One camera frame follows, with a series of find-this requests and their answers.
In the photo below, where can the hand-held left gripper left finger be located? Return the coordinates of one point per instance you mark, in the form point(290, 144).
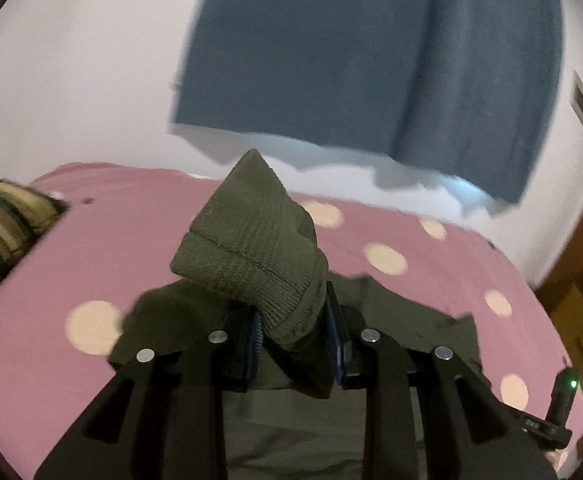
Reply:
point(253, 345)

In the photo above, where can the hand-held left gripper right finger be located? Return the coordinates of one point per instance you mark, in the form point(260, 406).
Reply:
point(335, 340)

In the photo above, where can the olive green jacket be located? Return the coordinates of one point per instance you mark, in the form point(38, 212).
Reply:
point(256, 245)

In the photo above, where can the pink polka dot bed sheet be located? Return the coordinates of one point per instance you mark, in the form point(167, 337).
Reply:
point(121, 240)

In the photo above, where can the striped brown pillow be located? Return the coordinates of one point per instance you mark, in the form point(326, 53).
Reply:
point(1, 230)

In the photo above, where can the blue curtain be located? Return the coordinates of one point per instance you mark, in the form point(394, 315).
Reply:
point(321, 55)

